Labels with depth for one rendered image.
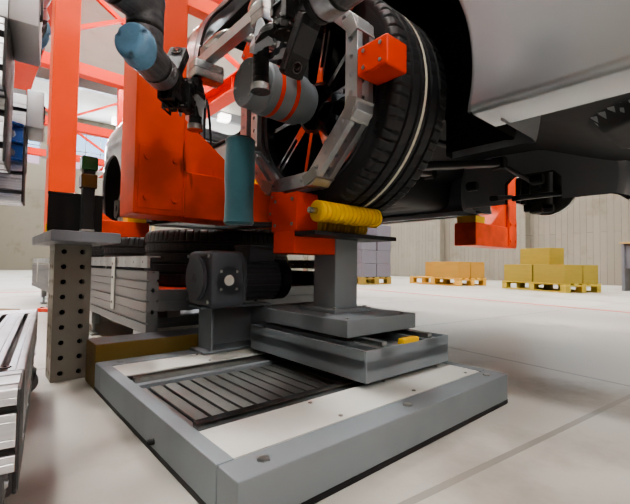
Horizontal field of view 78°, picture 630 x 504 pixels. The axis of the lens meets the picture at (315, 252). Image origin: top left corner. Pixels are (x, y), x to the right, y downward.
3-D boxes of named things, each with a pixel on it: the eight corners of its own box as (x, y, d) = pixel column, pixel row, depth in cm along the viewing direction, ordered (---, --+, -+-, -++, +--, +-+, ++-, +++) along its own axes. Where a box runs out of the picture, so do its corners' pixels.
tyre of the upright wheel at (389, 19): (282, 178, 168) (387, 256, 124) (234, 169, 152) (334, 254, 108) (339, 12, 144) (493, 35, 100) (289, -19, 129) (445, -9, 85)
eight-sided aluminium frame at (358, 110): (373, 179, 96) (375, -36, 98) (355, 175, 92) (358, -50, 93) (254, 203, 137) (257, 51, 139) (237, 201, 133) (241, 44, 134)
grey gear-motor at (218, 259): (313, 343, 142) (315, 247, 143) (205, 361, 114) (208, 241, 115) (283, 336, 155) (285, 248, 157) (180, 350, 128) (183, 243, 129)
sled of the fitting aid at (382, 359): (448, 364, 114) (448, 330, 114) (365, 388, 90) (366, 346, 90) (330, 338, 151) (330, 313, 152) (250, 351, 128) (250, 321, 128)
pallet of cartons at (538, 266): (607, 292, 625) (607, 247, 628) (577, 293, 574) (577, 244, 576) (525, 287, 738) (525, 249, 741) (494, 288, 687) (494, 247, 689)
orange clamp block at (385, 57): (377, 86, 98) (407, 74, 91) (355, 76, 93) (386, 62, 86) (377, 59, 98) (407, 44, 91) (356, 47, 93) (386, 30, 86)
